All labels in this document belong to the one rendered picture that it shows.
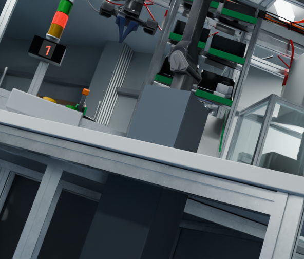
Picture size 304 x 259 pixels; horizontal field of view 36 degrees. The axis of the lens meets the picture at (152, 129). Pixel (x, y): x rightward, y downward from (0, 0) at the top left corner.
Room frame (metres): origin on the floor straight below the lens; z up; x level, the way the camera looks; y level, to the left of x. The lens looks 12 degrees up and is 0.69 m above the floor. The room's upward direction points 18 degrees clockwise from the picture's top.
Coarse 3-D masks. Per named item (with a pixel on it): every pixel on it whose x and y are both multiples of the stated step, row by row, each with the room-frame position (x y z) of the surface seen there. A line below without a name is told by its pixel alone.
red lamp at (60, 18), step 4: (56, 12) 1.65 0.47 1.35; (60, 12) 1.64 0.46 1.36; (56, 16) 1.65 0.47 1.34; (60, 16) 1.64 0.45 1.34; (64, 16) 1.65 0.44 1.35; (52, 20) 1.66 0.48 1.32; (56, 20) 1.64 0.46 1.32; (60, 20) 1.64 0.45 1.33; (64, 20) 1.65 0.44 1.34; (60, 24) 1.65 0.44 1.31; (64, 24) 1.66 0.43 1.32
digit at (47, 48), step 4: (44, 40) 1.64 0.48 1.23; (44, 44) 1.64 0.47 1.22; (48, 44) 1.64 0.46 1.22; (52, 44) 1.64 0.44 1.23; (44, 48) 1.64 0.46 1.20; (48, 48) 1.64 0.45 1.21; (52, 48) 1.64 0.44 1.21; (40, 52) 1.64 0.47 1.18; (44, 52) 1.64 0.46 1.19; (48, 52) 1.64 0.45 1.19; (52, 52) 1.64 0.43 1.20; (44, 56) 1.64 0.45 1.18; (48, 56) 1.64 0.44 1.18
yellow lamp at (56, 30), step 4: (52, 24) 1.65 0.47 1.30; (56, 24) 1.64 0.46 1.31; (52, 28) 1.64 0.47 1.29; (56, 28) 1.64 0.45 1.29; (60, 28) 1.65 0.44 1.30; (48, 32) 1.65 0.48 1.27; (52, 32) 1.64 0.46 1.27; (56, 32) 1.65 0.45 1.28; (60, 32) 1.66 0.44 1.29; (56, 36) 1.65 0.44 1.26; (60, 36) 1.66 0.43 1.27
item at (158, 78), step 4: (164, 60) 1.65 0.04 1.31; (164, 64) 1.72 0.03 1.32; (168, 64) 1.76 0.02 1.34; (160, 68) 1.61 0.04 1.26; (164, 68) 1.77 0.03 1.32; (168, 68) 1.77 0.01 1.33; (160, 72) 1.65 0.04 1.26; (164, 72) 1.78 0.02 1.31; (168, 72) 1.78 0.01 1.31; (172, 72) 1.77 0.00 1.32; (156, 76) 1.53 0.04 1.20; (160, 76) 1.52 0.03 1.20; (164, 76) 1.52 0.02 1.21; (168, 76) 1.74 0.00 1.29; (172, 76) 1.78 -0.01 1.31; (156, 80) 1.53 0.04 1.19; (160, 80) 1.53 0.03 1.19; (164, 80) 1.53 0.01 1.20; (168, 80) 1.52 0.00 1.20; (172, 80) 1.52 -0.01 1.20; (168, 84) 1.53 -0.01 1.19
